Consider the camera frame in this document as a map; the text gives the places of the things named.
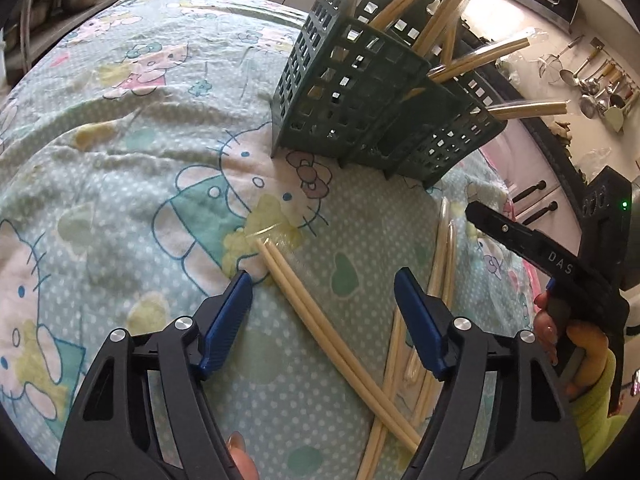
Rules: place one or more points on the green spatula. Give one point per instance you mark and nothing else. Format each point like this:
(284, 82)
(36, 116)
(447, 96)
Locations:
(616, 120)

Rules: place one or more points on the person's right hand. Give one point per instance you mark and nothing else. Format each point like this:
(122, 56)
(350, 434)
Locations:
(585, 355)

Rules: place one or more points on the person's left hand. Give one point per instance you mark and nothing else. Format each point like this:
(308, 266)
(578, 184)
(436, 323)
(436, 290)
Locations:
(245, 462)

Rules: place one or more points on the steel ladle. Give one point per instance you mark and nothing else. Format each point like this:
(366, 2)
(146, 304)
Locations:
(567, 76)
(584, 86)
(589, 106)
(602, 105)

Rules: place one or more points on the kitchen shelf rack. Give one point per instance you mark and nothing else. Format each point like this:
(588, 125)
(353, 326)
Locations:
(85, 12)

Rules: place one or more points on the ginger root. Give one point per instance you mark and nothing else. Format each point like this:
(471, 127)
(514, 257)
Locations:
(561, 132)

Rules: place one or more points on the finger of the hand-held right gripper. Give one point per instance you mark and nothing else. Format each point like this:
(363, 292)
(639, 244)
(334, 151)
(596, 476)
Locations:
(505, 232)

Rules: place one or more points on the clear bag of greens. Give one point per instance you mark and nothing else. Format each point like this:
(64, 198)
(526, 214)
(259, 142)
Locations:
(595, 157)

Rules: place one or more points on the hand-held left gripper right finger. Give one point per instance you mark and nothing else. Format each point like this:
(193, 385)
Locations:
(420, 325)

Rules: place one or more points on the green plastic utensil basket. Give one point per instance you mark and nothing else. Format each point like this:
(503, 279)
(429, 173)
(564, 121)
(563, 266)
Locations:
(350, 90)

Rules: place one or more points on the person's right forearm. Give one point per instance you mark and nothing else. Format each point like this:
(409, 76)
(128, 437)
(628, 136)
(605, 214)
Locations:
(597, 410)

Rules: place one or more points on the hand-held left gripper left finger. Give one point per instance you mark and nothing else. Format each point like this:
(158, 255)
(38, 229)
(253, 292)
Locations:
(225, 327)

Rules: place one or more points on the cartoon cat printed blanket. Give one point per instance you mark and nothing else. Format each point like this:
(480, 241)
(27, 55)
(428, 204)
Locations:
(125, 160)

